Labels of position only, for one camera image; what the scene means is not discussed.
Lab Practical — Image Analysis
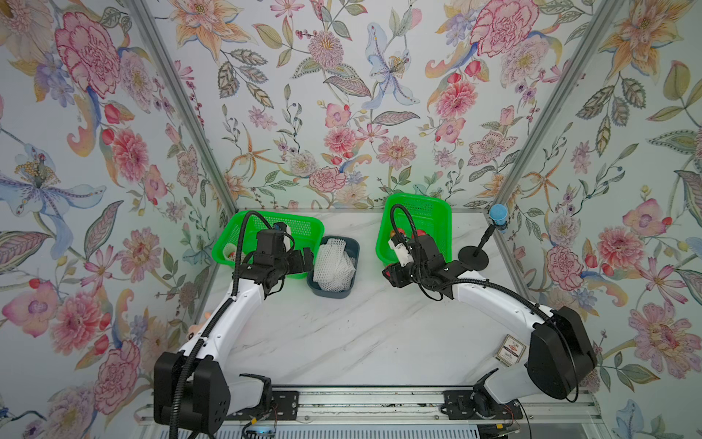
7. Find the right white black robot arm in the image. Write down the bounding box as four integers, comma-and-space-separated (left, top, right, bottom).
382, 204, 597, 419

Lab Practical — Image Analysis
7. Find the pink plush toy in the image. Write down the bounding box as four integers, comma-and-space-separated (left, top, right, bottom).
188, 325, 200, 338

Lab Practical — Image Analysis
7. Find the right green plastic basket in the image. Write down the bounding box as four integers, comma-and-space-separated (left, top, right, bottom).
376, 194, 453, 265

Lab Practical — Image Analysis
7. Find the blue microphone on black stand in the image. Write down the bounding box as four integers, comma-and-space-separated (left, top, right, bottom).
458, 204, 508, 272

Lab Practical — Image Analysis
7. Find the small framed card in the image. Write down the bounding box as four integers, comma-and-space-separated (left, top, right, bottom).
495, 335, 528, 367

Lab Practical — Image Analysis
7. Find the white foam net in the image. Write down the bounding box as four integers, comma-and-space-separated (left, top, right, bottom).
327, 264, 356, 292
327, 238, 354, 279
314, 244, 333, 291

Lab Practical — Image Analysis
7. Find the green plastic basket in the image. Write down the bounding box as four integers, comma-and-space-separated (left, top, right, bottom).
376, 194, 453, 265
211, 210, 325, 279

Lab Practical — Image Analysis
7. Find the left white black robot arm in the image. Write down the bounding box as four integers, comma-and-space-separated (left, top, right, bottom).
154, 210, 320, 438

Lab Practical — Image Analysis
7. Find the left green plastic basket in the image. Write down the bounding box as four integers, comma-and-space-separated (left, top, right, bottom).
211, 210, 325, 279

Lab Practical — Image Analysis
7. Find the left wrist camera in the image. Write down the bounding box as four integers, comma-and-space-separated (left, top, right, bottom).
272, 221, 291, 233

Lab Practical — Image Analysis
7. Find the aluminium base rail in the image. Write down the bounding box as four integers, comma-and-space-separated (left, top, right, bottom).
133, 386, 604, 426

